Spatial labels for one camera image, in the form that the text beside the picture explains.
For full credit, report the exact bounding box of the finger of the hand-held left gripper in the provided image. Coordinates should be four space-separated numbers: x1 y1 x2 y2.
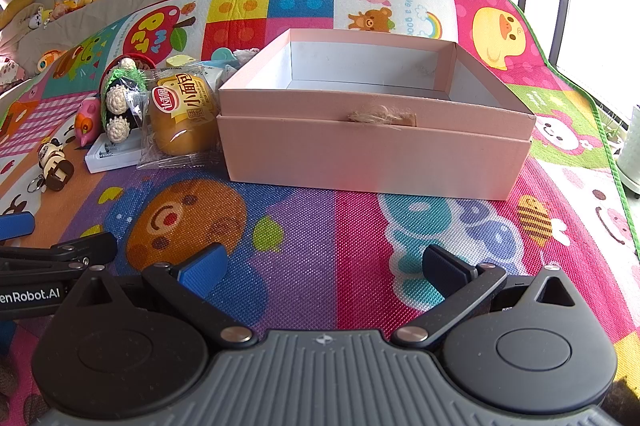
0 213 36 239
0 233 118 274

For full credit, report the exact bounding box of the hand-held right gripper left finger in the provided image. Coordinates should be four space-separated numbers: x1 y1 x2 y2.
69 242 256 347

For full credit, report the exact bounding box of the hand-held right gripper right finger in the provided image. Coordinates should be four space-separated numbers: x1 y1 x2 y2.
390 243 582 351

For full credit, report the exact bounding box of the wooden cow keychain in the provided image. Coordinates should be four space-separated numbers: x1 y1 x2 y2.
27 137 76 194

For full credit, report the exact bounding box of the white power adapter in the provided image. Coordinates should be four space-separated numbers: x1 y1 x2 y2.
84 131 143 174

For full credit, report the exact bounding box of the pink cardboard box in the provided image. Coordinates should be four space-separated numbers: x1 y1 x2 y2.
216 28 537 202

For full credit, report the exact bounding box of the pink pig figurine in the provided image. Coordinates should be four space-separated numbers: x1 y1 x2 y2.
75 95 103 148

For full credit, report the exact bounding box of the packaged bread bun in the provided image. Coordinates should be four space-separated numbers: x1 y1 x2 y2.
136 61 223 170

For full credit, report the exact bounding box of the crochet doll with red hat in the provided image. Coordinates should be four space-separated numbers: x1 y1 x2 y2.
98 55 151 144

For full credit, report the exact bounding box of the blue and white tissue packet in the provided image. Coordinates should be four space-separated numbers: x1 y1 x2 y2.
200 59 238 91

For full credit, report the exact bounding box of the colourful printed play mat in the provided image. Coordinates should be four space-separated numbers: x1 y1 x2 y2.
0 0 640 426

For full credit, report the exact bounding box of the pink patterned plush toy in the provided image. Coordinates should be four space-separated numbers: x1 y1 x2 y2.
0 56 26 88

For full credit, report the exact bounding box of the orange fish plush toy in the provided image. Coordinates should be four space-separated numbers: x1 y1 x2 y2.
37 49 67 73

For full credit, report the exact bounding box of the yellow plush toy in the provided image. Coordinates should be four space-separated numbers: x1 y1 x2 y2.
0 0 39 30

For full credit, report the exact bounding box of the white floor appliance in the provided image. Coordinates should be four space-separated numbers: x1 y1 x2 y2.
616 104 640 198

